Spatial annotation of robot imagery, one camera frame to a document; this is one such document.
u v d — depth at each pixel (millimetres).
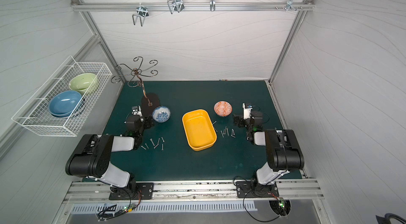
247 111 845
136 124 724
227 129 947
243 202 728
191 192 745
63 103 637
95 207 703
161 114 1009
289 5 764
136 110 815
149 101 1022
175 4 765
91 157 454
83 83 732
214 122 977
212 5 781
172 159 858
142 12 785
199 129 958
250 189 732
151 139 902
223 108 1024
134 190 674
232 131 932
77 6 769
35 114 576
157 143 884
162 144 886
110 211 703
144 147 873
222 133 931
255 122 734
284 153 465
